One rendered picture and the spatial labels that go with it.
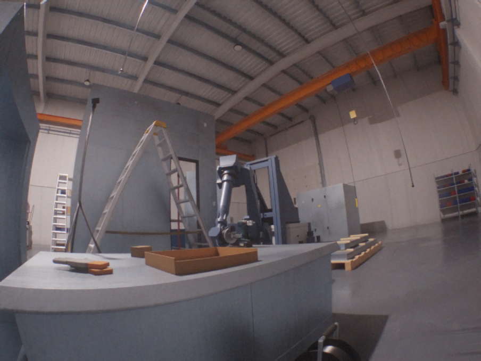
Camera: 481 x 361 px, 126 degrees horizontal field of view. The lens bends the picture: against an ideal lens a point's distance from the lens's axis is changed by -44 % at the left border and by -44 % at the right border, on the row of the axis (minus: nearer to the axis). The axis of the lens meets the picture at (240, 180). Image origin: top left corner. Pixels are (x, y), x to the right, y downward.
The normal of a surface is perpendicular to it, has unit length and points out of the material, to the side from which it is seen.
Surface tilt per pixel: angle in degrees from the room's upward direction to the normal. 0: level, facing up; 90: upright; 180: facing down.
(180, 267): 90
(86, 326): 90
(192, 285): 67
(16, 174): 90
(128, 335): 90
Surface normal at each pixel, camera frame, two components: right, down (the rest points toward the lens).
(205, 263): 0.70, -0.20
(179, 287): 0.62, -0.56
